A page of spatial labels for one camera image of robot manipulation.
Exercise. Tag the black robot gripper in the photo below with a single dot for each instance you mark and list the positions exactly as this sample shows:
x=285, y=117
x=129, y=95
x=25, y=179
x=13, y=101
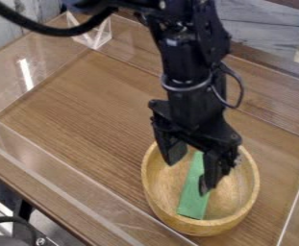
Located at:
x=189, y=119

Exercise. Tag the green rectangular block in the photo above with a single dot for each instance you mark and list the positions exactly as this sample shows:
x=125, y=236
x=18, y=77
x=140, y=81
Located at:
x=193, y=202

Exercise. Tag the brown wooden bowl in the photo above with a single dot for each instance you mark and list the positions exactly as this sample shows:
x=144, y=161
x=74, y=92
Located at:
x=229, y=201

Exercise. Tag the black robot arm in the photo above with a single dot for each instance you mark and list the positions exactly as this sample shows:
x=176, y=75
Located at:
x=193, y=43

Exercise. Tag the clear acrylic corner bracket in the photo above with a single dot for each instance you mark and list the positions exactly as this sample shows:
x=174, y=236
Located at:
x=96, y=38

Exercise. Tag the black table leg bracket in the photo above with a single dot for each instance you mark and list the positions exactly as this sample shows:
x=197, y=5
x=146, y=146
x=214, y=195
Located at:
x=17, y=231

